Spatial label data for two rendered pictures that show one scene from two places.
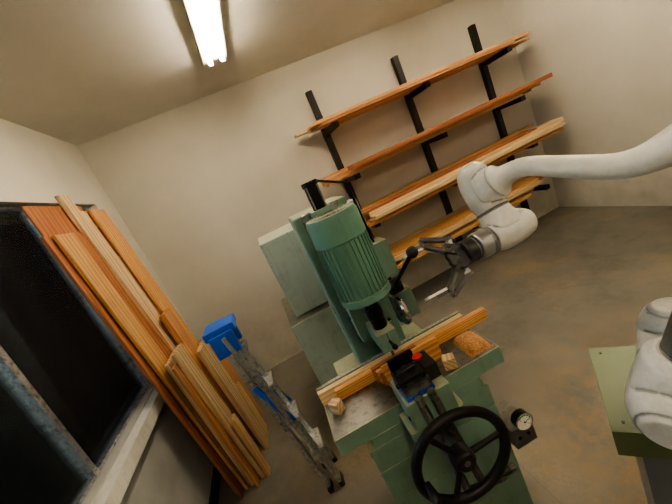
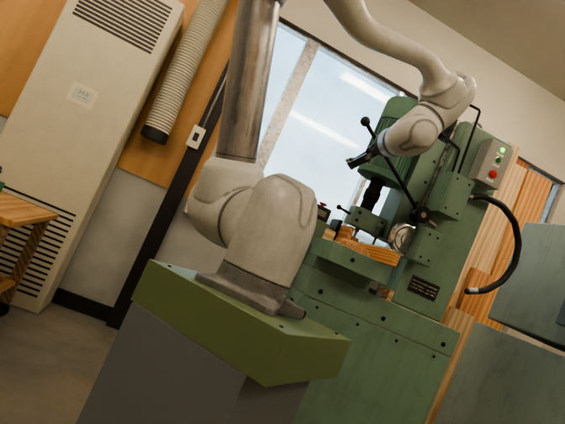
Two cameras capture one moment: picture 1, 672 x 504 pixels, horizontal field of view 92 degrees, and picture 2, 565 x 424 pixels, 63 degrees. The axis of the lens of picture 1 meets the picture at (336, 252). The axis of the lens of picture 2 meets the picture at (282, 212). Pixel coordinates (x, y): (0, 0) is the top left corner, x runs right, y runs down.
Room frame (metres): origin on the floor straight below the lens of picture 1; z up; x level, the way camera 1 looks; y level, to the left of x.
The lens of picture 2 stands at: (0.63, -1.71, 0.82)
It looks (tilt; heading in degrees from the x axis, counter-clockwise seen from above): 4 degrees up; 86
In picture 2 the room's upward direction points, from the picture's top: 24 degrees clockwise
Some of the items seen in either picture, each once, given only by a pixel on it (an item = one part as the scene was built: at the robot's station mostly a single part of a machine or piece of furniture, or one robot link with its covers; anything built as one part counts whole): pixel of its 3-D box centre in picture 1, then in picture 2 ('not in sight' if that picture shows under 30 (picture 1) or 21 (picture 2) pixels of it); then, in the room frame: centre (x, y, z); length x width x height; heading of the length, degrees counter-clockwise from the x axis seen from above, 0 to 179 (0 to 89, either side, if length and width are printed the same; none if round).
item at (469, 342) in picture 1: (469, 340); (352, 245); (0.97, -0.29, 0.91); 0.12 x 0.09 x 0.03; 7
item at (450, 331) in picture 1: (413, 352); (356, 249); (1.03, -0.10, 0.92); 0.62 x 0.02 x 0.04; 97
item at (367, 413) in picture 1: (415, 389); (319, 248); (0.92, -0.05, 0.87); 0.61 x 0.30 x 0.06; 97
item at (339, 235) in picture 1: (348, 256); (393, 143); (1.03, -0.03, 1.35); 0.18 x 0.18 x 0.31
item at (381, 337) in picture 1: (383, 334); (365, 223); (1.05, -0.03, 1.03); 0.14 x 0.07 x 0.09; 7
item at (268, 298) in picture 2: not in sight; (259, 289); (0.71, -0.74, 0.72); 0.22 x 0.18 x 0.06; 157
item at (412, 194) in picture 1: (448, 162); not in sight; (3.39, -1.47, 1.20); 2.71 x 0.56 x 2.40; 100
